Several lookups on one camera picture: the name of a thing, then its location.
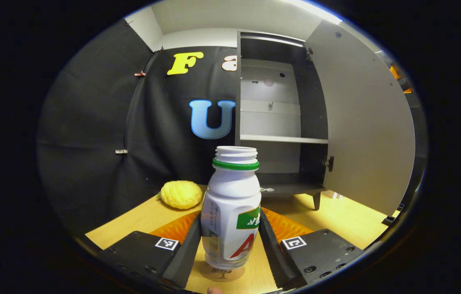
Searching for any black backdrop cloth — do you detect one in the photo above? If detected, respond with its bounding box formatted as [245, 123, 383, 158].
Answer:
[36, 18, 239, 237]

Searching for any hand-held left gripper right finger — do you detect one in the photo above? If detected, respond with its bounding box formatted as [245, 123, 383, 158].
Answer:
[258, 207, 364, 290]

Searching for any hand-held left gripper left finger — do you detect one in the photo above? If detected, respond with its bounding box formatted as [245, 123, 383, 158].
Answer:
[98, 210, 202, 290]

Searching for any round brown coaster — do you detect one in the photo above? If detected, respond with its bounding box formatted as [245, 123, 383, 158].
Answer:
[200, 261, 246, 283]

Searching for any yellow bumpy fruit toy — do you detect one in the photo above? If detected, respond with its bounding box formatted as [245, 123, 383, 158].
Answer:
[159, 180, 203, 210]

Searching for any long ceiling light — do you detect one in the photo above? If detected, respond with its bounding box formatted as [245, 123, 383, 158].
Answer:
[292, 0, 343, 23]

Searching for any white plastic bottle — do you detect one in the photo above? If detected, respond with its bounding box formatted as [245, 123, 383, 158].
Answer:
[200, 146, 262, 271]

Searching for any grey cabinet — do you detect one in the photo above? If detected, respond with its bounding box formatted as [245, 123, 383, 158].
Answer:
[235, 31, 331, 211]

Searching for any beige cabinet door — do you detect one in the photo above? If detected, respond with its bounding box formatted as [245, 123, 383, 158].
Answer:
[304, 20, 416, 217]

